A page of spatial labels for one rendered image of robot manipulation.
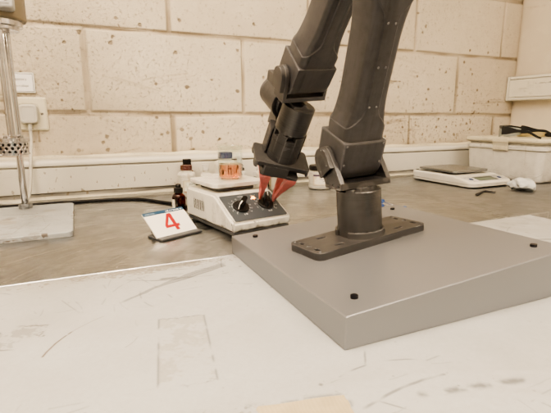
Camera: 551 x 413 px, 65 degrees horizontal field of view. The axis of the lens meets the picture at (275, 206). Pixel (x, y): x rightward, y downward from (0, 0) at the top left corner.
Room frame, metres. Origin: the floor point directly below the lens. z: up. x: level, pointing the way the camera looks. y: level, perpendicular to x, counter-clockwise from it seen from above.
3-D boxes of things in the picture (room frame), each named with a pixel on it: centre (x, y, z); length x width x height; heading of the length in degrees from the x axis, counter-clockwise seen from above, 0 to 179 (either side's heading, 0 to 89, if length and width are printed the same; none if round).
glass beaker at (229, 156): (0.87, 0.09, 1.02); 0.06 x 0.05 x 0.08; 160
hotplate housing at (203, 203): (0.87, 0.09, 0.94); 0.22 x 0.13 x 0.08; 36
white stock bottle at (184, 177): (1.16, 0.24, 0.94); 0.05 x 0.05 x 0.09
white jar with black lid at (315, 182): (1.30, -0.14, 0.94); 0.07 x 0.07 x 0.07
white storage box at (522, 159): (1.58, -0.94, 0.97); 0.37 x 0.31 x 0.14; 117
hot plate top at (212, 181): (0.89, 0.10, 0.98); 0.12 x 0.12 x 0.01; 36
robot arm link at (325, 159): (0.60, -0.11, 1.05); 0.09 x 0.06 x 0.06; 114
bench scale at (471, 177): (1.43, -0.62, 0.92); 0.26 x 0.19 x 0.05; 25
